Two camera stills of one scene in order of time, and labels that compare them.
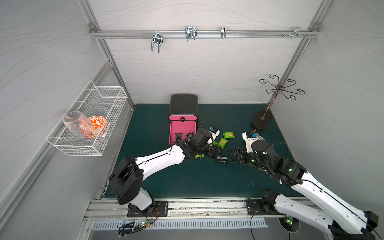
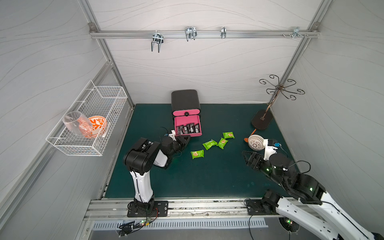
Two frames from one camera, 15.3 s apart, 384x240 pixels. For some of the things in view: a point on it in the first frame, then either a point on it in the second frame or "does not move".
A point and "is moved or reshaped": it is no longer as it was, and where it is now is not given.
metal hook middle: (191, 33) does not move
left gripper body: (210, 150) -> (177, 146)
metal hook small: (223, 32) does not move
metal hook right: (296, 32) does not move
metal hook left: (158, 38) does not move
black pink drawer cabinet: (183, 113) is moved or reshaped
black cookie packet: (221, 159) -> (197, 128)
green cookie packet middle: (222, 142) does not move
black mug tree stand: (262, 119) does not move
